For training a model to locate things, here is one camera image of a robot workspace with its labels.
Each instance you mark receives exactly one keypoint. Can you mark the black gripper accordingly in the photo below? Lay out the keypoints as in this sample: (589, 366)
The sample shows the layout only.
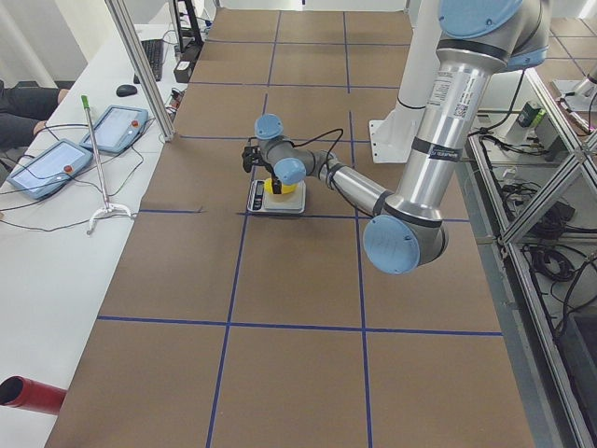
(277, 185)

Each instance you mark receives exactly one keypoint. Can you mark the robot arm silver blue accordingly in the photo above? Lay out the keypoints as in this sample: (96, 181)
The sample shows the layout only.
(478, 40)

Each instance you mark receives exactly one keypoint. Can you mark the digital kitchen scale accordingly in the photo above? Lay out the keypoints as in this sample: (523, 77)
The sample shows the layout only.
(261, 201)

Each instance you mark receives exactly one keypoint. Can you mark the far teach pendant tablet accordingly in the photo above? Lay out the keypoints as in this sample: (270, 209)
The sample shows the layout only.
(116, 129)

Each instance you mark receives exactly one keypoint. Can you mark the teach pendant tablet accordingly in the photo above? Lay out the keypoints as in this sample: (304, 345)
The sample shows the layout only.
(51, 170)
(116, 129)

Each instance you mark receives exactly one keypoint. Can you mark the green tipped grabber stick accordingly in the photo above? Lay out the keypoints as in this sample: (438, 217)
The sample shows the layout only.
(108, 209)

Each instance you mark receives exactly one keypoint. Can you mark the black computer mouse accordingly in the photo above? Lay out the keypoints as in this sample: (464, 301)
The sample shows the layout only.
(126, 90)

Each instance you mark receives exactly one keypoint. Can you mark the black keyboard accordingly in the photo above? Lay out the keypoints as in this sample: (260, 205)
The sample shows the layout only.
(153, 49)

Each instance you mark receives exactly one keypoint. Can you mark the near teach pendant tablet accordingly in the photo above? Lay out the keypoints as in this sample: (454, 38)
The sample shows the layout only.
(51, 170)

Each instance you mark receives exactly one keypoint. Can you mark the red cylinder tube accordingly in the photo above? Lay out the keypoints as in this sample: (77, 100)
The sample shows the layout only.
(27, 394)

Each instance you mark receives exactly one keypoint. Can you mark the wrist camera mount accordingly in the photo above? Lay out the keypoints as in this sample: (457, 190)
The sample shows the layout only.
(251, 158)

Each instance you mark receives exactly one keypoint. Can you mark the white camera mast pedestal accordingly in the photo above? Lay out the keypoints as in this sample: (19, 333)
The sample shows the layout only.
(391, 138)

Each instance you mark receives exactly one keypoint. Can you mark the aluminium frame post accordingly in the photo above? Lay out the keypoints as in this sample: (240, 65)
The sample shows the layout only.
(123, 22)

